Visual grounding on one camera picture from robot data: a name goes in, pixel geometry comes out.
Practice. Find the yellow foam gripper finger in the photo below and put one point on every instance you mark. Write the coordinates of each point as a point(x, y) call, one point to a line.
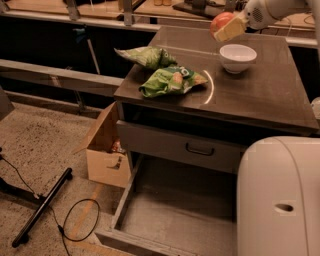
point(237, 27)

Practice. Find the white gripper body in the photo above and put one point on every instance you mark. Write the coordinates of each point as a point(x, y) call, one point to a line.
point(255, 14)

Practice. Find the red apple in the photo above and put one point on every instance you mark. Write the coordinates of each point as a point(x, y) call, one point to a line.
point(220, 25)

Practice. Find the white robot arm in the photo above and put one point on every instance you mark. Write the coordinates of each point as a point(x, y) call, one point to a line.
point(278, 191)

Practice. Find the grey drawer cabinet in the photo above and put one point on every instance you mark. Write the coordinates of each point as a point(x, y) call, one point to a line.
point(235, 108)

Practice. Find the grey upper drawer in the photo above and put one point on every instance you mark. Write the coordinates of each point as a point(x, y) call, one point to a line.
point(194, 150)

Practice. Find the open grey lower drawer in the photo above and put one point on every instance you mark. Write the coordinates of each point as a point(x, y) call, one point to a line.
point(174, 209)

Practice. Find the white ceramic bowl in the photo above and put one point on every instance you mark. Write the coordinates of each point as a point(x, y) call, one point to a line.
point(236, 58)

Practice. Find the black laptop on bench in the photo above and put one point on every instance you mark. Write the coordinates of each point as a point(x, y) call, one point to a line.
point(206, 8)

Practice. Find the green chip bag rear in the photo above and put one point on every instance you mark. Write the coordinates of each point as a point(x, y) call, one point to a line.
point(148, 56)

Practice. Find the green chip bag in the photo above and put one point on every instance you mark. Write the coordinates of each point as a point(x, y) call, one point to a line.
point(173, 80)
point(148, 56)

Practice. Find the green chip bag front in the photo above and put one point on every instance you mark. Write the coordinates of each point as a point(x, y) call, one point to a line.
point(173, 80)

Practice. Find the cardboard box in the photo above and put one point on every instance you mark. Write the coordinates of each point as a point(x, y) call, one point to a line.
point(105, 162)

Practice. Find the metal railing beam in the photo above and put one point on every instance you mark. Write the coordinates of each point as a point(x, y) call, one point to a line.
point(61, 78)

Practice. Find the black stand base bar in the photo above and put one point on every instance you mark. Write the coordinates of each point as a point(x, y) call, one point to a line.
point(22, 236)

